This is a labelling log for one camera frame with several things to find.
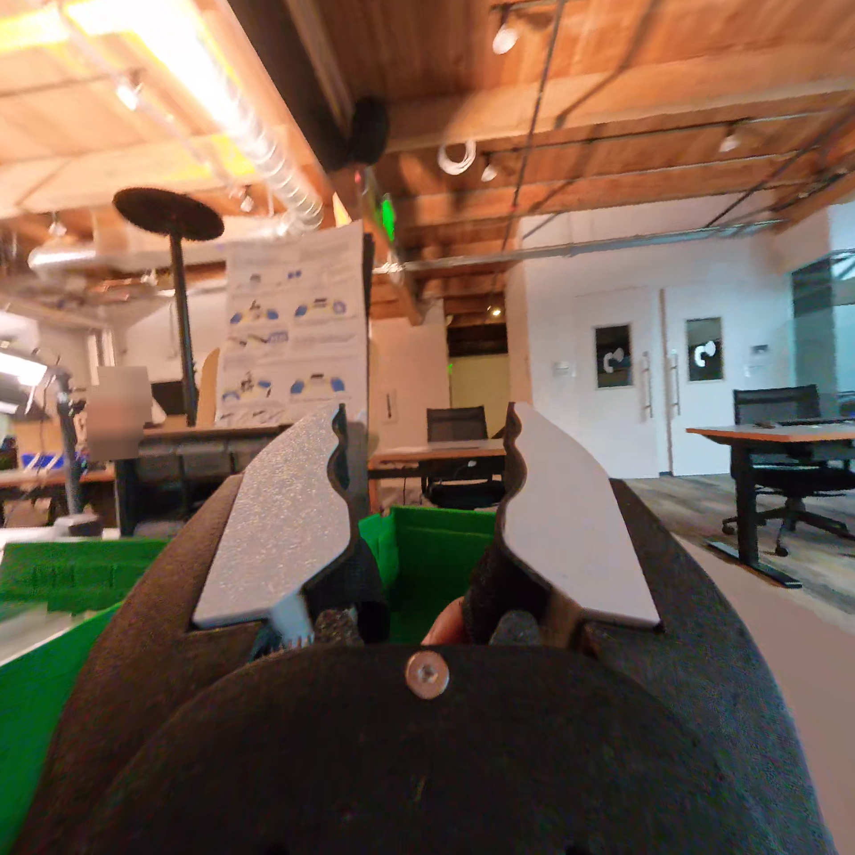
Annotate black office chair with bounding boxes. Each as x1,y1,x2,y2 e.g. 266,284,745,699
425,405,505,512
721,386,855,558

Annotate frosted glass partition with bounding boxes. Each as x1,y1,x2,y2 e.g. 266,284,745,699
791,250,855,418

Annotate person's right hand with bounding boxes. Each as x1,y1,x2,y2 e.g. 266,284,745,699
421,596,466,646

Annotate tan wooden board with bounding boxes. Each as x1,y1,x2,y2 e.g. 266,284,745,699
197,347,223,427

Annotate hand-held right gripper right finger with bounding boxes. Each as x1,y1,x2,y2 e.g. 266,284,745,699
497,401,664,629

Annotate green plastic bin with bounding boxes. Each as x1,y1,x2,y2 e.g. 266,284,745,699
0,537,171,615
0,504,498,855

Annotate rows of cabinet drawers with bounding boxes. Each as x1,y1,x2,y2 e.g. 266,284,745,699
137,441,281,535

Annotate black ceiling speaker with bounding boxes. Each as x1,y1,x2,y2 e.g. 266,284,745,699
347,97,391,164

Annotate white door with phone icon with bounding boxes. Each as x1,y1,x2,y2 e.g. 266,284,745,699
576,289,662,478
664,289,736,476

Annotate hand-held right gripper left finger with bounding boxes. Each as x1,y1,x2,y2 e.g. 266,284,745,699
192,403,356,641

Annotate black drawer cabinet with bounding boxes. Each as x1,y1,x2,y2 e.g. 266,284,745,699
115,426,298,541

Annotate black disc on pole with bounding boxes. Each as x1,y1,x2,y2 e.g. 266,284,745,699
112,187,225,428

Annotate silver flexible duct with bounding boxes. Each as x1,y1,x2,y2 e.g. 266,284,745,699
27,67,328,281

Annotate white instruction poster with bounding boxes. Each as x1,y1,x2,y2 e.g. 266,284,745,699
215,219,370,428

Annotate long ceiling light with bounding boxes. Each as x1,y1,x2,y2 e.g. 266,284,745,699
60,0,268,148

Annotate white coiled cable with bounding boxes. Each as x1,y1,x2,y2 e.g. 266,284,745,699
437,139,477,176

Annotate orange-edged office desk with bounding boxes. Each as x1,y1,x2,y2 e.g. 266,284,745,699
367,446,506,509
687,422,855,589

